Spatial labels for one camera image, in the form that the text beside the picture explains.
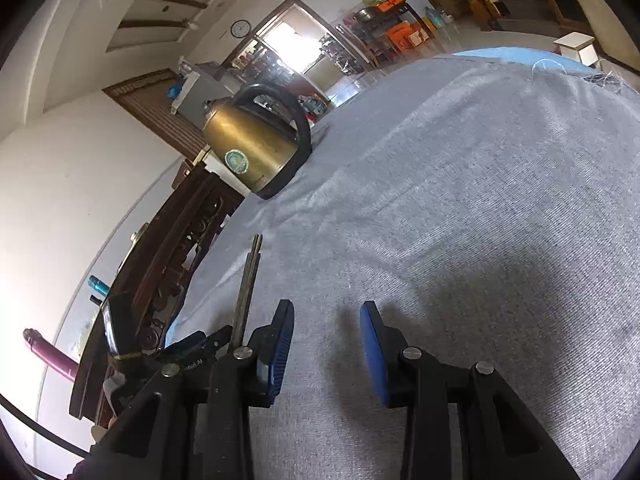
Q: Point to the dark carved wooden chair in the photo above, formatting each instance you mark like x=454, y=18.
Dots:
x=155, y=277

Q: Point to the metal shelf orange boxes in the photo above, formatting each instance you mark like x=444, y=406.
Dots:
x=389, y=31

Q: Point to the grey refrigerator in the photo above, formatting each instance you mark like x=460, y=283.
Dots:
x=197, y=88

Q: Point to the white small stool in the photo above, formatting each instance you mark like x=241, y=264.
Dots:
x=578, y=47

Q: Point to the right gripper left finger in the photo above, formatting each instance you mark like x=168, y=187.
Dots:
x=190, y=418

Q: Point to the dark chopstick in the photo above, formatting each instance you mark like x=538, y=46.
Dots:
x=245, y=294

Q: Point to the gold electric kettle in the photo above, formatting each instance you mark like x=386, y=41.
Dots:
x=261, y=134

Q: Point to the round wall clock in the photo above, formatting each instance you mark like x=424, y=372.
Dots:
x=240, y=29

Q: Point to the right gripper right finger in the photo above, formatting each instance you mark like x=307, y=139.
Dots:
x=500, y=437

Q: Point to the grey tablecloth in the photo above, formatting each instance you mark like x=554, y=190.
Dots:
x=491, y=211

